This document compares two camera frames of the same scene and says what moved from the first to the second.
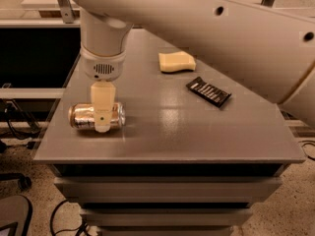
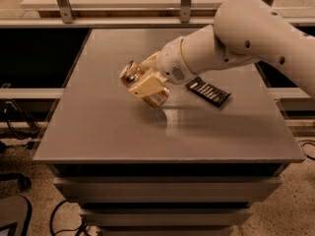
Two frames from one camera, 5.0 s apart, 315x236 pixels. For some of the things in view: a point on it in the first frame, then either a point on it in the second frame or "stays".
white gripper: (103, 68) → (171, 63)
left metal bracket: (67, 9) stays
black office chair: (16, 210) stays
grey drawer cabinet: (196, 147) stays
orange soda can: (82, 116) → (129, 72)
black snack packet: (209, 92) stays
